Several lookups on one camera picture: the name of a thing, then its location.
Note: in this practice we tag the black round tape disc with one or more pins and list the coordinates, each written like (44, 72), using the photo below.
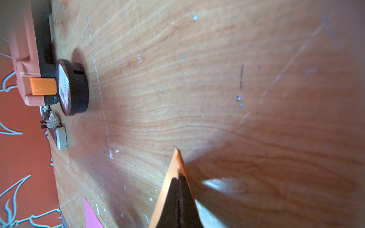
(72, 86)

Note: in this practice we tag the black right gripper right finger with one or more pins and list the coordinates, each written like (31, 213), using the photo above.
(188, 213)

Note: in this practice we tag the orange square paper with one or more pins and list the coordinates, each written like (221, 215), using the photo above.
(176, 168)

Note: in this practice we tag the orange plastic tool case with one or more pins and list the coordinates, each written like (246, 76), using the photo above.
(32, 55)

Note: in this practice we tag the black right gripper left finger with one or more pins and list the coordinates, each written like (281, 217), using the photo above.
(170, 213)

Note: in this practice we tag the pink square paper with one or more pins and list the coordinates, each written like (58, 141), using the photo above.
(92, 220)

